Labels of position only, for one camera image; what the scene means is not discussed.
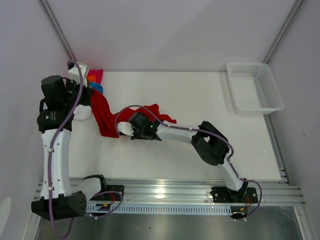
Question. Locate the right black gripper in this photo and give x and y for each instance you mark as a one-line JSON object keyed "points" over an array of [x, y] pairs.
{"points": [[135, 135]]}

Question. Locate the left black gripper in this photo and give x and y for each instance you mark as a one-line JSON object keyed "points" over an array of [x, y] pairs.
{"points": [[88, 92]]}

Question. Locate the red t shirt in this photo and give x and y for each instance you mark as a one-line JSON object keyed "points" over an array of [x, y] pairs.
{"points": [[106, 119]]}

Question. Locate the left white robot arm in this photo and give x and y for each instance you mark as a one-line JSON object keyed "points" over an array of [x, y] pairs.
{"points": [[57, 199]]}

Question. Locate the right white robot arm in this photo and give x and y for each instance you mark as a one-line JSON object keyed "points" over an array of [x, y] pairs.
{"points": [[209, 143]]}

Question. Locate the orange t shirt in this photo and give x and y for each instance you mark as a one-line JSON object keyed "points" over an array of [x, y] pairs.
{"points": [[92, 78]]}

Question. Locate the blue t shirt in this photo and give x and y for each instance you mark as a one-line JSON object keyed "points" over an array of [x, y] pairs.
{"points": [[97, 87]]}

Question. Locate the white t shirt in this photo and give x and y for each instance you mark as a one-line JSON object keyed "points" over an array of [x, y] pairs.
{"points": [[82, 112]]}

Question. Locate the pink t shirt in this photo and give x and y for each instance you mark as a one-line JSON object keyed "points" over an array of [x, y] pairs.
{"points": [[98, 73]]}

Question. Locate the white plastic basket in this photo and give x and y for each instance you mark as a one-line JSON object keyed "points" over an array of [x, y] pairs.
{"points": [[253, 88]]}

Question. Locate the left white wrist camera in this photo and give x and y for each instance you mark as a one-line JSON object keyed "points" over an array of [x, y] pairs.
{"points": [[74, 74]]}

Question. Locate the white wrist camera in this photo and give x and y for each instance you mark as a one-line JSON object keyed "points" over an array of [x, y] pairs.
{"points": [[74, 74], [125, 129]]}

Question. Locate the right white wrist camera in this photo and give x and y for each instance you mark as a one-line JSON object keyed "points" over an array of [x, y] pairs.
{"points": [[125, 129]]}

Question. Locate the aluminium mounting rail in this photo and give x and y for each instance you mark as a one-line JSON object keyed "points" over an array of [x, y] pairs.
{"points": [[197, 192]]}

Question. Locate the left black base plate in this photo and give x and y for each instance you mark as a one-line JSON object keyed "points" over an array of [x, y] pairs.
{"points": [[114, 192]]}

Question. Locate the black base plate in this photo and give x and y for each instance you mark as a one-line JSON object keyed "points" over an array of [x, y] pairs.
{"points": [[114, 192], [225, 195]]}

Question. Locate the white slotted cable duct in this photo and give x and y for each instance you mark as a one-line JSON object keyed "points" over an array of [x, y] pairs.
{"points": [[161, 209]]}

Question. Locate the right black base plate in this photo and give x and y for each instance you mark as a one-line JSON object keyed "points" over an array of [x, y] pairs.
{"points": [[225, 195]]}

